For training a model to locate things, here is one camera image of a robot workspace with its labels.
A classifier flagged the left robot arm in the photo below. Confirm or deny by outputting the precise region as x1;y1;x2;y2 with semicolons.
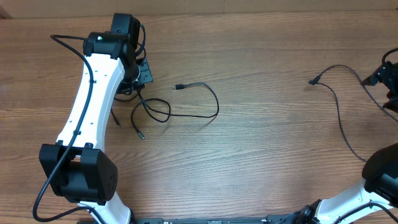
39;13;153;223

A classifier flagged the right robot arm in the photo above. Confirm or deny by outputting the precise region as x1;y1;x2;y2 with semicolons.
290;59;397;223

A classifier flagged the black USB cable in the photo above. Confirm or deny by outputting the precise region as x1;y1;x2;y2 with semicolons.
130;82;220;140
110;91;141;128
308;64;398;163

